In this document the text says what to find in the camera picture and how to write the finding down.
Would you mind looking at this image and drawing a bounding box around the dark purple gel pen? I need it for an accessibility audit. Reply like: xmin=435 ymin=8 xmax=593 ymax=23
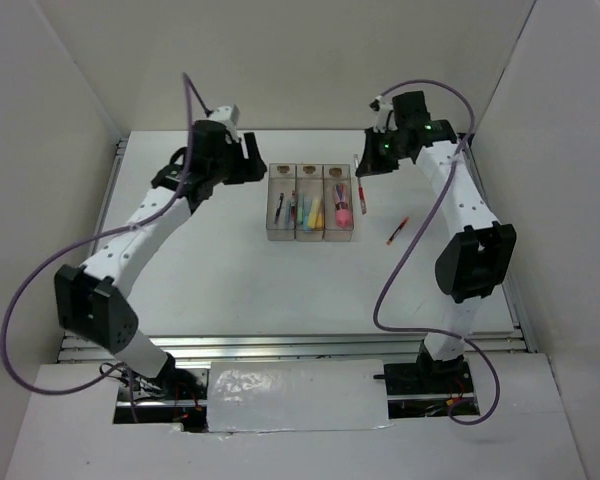
xmin=274 ymin=192 xmax=285 ymax=226

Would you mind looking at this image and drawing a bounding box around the red black pen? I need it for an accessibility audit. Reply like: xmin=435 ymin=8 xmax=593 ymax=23
xmin=386 ymin=216 xmax=410 ymax=246

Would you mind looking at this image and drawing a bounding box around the green highlighter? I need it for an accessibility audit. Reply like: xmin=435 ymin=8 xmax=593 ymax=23
xmin=296 ymin=193 xmax=306 ymax=227

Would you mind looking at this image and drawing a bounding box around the light blue highlighter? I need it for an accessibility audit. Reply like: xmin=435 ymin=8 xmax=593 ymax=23
xmin=302 ymin=198 xmax=318 ymax=230

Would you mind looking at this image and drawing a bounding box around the pink capped pen bundle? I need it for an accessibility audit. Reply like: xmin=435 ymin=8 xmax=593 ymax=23
xmin=332 ymin=183 xmax=353 ymax=229

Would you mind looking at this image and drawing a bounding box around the yellow highlighter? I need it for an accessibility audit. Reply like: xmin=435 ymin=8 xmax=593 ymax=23
xmin=313 ymin=196 xmax=324 ymax=231

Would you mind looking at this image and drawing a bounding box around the red white pen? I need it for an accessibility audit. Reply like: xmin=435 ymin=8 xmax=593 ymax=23
xmin=353 ymin=154 xmax=368 ymax=216

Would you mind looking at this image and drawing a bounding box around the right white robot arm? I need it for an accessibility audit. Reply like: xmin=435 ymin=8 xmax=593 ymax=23
xmin=356 ymin=91 xmax=517 ymax=392

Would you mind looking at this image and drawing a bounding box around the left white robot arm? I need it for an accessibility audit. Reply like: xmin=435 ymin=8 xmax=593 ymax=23
xmin=54 ymin=120 xmax=267 ymax=399

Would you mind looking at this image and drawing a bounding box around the left clear plastic container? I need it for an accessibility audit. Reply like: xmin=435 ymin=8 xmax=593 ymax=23
xmin=266 ymin=163 xmax=297 ymax=241

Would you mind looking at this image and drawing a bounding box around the clear plastic container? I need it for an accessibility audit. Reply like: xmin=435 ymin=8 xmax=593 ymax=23
xmin=323 ymin=164 xmax=354 ymax=242
xmin=295 ymin=164 xmax=324 ymax=242
xmin=266 ymin=163 xmax=297 ymax=241

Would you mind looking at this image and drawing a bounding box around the middle clear plastic container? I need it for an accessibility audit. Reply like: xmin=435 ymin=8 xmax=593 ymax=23
xmin=295 ymin=164 xmax=324 ymax=242

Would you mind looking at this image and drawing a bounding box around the right clear plastic container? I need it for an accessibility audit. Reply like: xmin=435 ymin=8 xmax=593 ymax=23
xmin=323 ymin=164 xmax=354 ymax=242

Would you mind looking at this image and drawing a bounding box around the white cover plate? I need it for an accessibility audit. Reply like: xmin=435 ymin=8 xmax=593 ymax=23
xmin=207 ymin=359 xmax=391 ymax=433

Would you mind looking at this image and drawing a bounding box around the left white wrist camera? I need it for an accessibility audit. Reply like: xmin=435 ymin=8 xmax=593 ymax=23
xmin=207 ymin=104 xmax=240 ymax=143

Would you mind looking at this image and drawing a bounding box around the aluminium frame rail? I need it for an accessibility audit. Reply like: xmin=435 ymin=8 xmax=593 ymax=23
xmin=54 ymin=130 xmax=539 ymax=360

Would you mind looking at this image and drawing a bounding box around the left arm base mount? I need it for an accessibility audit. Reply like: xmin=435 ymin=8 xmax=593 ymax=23
xmin=110 ymin=368 xmax=210 ymax=433

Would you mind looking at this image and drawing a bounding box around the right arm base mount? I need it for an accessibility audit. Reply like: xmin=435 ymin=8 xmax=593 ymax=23
xmin=373 ymin=352 xmax=474 ymax=396

